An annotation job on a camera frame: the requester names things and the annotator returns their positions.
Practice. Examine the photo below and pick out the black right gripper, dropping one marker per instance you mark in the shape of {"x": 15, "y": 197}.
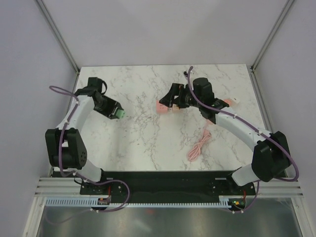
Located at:
{"x": 176, "y": 90}

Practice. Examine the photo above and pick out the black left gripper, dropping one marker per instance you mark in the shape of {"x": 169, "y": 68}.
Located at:
{"x": 112, "y": 103}

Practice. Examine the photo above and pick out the green charger plug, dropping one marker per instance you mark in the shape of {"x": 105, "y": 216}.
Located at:
{"x": 120, "y": 113}

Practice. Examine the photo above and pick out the peach cube socket adapter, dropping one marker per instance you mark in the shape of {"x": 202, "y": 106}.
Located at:
{"x": 176, "y": 109}

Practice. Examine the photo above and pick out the pink cube socket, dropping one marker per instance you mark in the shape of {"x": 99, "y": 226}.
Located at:
{"x": 160, "y": 108}

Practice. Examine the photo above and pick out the pink power strip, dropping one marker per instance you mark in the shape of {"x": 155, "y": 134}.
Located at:
{"x": 211, "y": 122}

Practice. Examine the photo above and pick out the white wall charger plug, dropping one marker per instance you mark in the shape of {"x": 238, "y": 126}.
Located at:
{"x": 235, "y": 101}

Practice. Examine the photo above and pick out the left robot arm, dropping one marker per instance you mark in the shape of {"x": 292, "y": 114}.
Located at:
{"x": 65, "y": 146}

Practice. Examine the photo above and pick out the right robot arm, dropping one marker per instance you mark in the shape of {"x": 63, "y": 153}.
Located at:
{"x": 270, "y": 150}

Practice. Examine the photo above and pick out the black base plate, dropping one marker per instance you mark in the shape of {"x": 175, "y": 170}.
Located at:
{"x": 166, "y": 185}

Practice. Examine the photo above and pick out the aluminium rail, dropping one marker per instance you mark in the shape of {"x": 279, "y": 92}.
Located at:
{"x": 57, "y": 187}

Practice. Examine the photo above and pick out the white slotted cable duct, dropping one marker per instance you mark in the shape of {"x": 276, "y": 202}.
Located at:
{"x": 100, "y": 202}

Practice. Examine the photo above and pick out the left aluminium frame post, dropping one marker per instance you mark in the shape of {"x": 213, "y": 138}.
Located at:
{"x": 57, "y": 34}

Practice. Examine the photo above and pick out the aluminium frame post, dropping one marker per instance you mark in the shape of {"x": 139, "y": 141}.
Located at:
{"x": 57, "y": 34}
{"x": 273, "y": 32}

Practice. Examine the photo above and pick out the right aluminium frame post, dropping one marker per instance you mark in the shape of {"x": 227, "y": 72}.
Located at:
{"x": 273, "y": 32}

